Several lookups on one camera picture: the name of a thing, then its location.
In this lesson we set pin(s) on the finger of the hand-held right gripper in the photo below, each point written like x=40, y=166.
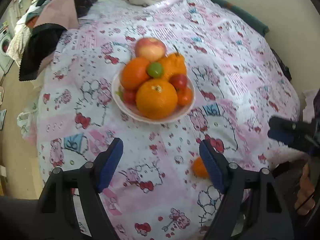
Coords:
x=280, y=135
x=282, y=123

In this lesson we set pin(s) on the pale pink cloth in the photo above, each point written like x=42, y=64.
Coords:
x=282, y=152

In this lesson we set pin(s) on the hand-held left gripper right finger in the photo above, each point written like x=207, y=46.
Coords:
x=211, y=167

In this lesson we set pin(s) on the person's right hand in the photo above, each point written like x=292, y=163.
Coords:
x=303, y=192

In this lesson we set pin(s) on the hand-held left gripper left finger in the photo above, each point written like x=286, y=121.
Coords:
x=113, y=160

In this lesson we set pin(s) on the pear-shaped orange with stem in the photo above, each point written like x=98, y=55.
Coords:
x=173, y=66

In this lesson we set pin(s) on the white floral bag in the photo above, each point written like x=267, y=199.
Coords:
x=25, y=122

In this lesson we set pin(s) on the large round orange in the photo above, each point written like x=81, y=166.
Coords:
x=156, y=100

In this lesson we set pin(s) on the orange cherry tomato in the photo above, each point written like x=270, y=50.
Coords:
x=185, y=97
x=198, y=167

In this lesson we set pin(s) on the floral cloth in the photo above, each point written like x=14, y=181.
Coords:
x=18, y=40

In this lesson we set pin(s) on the white washing machine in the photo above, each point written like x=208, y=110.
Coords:
x=5, y=45

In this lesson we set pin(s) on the black cloth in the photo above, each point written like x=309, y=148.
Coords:
x=37, y=50

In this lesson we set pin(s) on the dark green mat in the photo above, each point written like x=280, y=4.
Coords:
x=250, y=20

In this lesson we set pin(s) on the pink cartoon-print tablecloth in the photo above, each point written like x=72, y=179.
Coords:
x=225, y=55

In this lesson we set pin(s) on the red cherry tomato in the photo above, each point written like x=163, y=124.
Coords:
x=178, y=81
x=128, y=96

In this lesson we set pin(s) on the pink strawberry-print plate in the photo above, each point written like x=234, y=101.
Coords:
x=186, y=110

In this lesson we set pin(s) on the red apple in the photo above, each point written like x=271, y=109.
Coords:
x=150, y=48

